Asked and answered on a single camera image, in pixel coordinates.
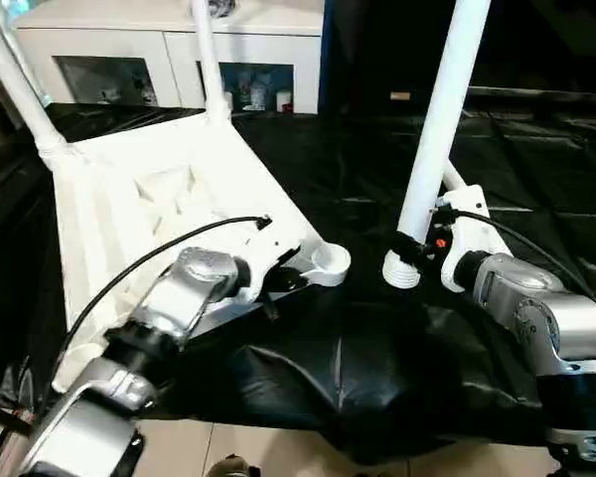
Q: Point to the white plastic table leg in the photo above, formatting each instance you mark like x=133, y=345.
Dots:
x=20, y=89
x=437, y=124
x=211, y=64
x=452, y=176

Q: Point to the white plastic table top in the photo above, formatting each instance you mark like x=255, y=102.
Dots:
x=129, y=199

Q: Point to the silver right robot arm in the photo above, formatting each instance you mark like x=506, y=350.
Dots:
x=541, y=308

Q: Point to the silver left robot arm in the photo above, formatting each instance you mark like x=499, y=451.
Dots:
x=179, y=293

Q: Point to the black mat cloth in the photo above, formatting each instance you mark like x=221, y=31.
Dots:
x=377, y=174

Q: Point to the grey metal bar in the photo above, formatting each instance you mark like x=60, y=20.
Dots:
x=541, y=92

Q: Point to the white glass-door cabinet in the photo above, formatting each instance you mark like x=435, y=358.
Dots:
x=154, y=54

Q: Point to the grey bundle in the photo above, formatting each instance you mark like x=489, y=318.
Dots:
x=228, y=6

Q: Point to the grey curtain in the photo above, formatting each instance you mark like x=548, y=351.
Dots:
x=0, y=99

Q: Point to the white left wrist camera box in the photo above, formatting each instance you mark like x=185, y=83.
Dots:
x=273, y=253

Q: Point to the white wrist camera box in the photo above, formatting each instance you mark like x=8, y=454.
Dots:
x=469, y=213
x=273, y=253

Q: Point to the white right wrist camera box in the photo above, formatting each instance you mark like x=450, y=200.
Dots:
x=469, y=213

